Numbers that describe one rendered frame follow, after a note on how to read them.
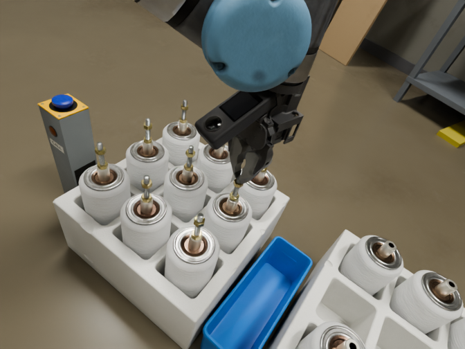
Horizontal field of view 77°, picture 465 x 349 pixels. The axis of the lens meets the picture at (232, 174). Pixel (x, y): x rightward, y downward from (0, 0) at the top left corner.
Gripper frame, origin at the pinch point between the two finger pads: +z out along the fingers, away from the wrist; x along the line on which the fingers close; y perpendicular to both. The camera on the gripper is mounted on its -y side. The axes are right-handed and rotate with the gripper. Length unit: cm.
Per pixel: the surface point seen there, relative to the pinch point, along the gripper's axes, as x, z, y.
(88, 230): 14.4, 17.1, -23.3
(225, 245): -3.8, 16.5, -2.1
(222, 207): 0.9, 9.4, -0.8
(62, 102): 36.0, 1.5, -18.0
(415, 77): 22, 18, 164
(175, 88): 81, 34, 40
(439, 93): 6, 19, 160
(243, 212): -2.5, 9.1, 1.9
